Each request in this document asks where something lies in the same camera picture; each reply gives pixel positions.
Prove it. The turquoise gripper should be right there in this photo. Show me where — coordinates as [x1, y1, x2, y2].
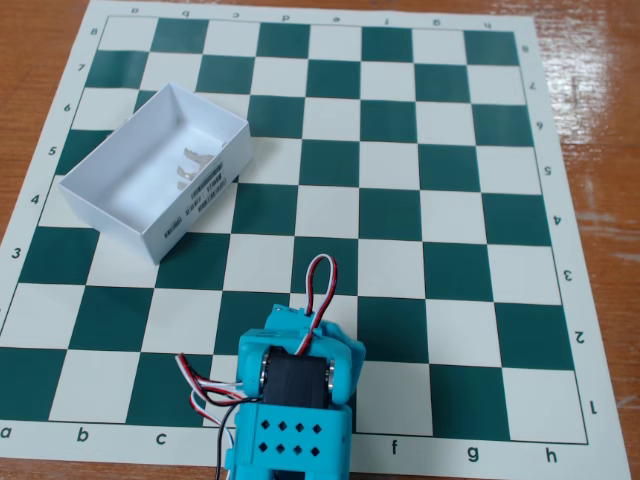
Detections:
[339, 324, 368, 404]

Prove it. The grey and white toy horse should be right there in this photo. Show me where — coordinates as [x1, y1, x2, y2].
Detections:
[173, 145, 217, 192]

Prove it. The white cardboard box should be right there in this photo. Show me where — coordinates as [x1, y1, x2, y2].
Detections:
[58, 81, 253, 266]

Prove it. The green and white chessboard mat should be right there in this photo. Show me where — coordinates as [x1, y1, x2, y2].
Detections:
[0, 0, 633, 480]

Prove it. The red white black looped cable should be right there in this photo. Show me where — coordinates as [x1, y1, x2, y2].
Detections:
[292, 253, 340, 356]

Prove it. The red white black servo cable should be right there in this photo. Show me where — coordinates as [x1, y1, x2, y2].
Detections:
[190, 387, 246, 480]
[176, 352, 246, 392]

